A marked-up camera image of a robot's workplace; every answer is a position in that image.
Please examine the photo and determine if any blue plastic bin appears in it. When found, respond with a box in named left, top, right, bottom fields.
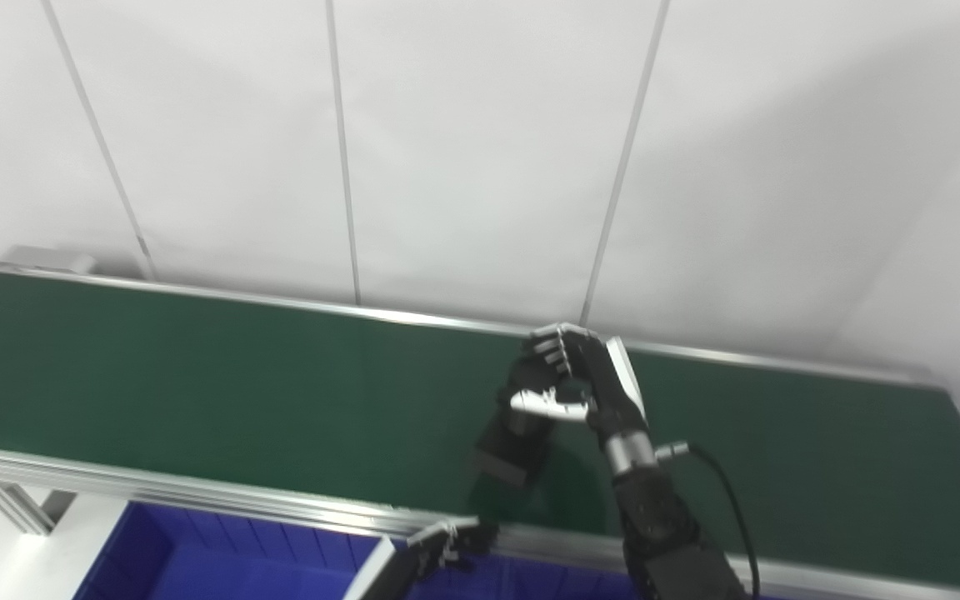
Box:
left=72, top=500, right=414, bottom=600
left=463, top=552, right=639, bottom=600

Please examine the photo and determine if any black cylinder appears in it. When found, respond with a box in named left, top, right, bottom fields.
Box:
left=473, top=367, right=589, bottom=489

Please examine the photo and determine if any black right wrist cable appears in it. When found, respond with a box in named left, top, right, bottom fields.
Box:
left=655, top=440, right=763, bottom=600

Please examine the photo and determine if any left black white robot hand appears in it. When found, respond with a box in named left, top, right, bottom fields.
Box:
left=342, top=517, right=499, bottom=600

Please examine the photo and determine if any aluminium conveyor leg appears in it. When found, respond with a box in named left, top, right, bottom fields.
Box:
left=0, top=475, right=78, bottom=536

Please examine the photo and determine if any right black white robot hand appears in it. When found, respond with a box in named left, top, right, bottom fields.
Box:
left=509, top=323, right=649, bottom=444

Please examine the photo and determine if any green conveyor belt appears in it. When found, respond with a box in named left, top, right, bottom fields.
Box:
left=0, top=271, right=960, bottom=594
left=0, top=262, right=960, bottom=600

